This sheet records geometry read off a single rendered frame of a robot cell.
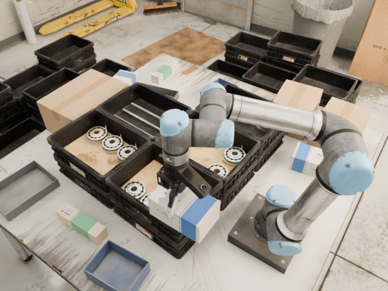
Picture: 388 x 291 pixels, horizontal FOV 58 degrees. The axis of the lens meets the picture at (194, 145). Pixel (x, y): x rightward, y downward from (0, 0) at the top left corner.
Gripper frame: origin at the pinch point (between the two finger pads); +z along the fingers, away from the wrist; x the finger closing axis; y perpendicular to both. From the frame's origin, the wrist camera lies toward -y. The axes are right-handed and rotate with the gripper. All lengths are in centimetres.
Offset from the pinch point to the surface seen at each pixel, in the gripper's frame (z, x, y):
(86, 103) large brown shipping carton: 20, -36, 91
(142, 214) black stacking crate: 24.0, -1.0, 21.7
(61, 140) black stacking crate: 23, -11, 81
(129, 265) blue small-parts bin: 40.2, 13.0, 19.1
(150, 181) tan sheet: 27.6, -18.3, 32.7
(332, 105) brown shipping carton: 25, -115, -16
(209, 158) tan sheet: 28, -45, 19
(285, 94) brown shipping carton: 25, -109, 9
